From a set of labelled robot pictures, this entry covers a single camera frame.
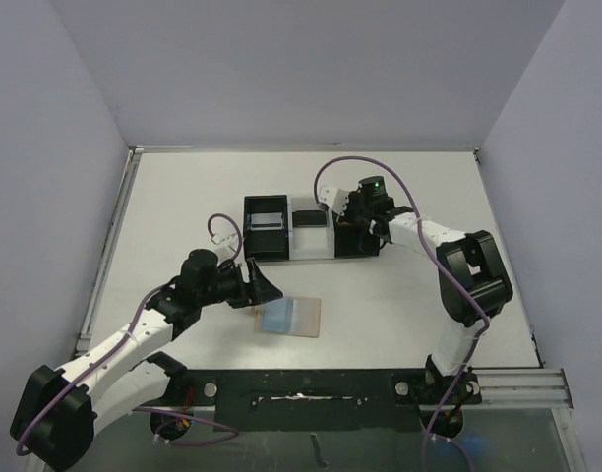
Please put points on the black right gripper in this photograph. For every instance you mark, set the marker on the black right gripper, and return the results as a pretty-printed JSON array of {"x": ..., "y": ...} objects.
[{"x": 347, "y": 228}]

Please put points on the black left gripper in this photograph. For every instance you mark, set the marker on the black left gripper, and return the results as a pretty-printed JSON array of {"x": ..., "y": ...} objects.
[{"x": 258, "y": 291}]

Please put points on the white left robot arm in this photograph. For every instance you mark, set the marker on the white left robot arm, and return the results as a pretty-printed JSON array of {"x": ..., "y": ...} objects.
[{"x": 56, "y": 416}]

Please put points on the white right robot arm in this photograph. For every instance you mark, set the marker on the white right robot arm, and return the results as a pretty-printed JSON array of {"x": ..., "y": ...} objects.
[{"x": 474, "y": 283}]

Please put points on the silver card in tray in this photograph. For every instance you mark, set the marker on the silver card in tray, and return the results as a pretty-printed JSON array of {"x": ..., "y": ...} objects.
[{"x": 269, "y": 221}]

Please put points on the black card in tray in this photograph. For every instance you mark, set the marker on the black card in tray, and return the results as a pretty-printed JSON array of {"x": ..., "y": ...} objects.
[{"x": 309, "y": 218}]

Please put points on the black right tray compartment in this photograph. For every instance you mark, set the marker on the black right tray compartment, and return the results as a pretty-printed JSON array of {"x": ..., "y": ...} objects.
[{"x": 353, "y": 240}]

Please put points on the black tray compartment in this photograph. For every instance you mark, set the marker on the black tray compartment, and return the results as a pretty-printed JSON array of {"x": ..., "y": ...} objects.
[
  {"x": 353, "y": 240},
  {"x": 266, "y": 246}
]

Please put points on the black left tray compartment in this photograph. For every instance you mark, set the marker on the black left tray compartment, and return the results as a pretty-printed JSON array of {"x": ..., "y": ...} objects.
[{"x": 266, "y": 246}]

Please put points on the white middle tray compartment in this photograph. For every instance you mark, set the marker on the white middle tray compartment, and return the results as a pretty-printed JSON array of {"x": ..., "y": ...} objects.
[{"x": 308, "y": 244}]

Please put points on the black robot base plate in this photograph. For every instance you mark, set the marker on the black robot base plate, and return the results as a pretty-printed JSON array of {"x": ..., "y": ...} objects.
[{"x": 314, "y": 401}]

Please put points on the aluminium table edge rail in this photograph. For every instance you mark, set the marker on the aluminium table edge rail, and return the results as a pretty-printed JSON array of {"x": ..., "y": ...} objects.
[{"x": 109, "y": 246}]

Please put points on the front aluminium rail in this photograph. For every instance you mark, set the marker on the front aluminium rail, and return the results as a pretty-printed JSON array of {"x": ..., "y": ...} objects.
[{"x": 524, "y": 388}]

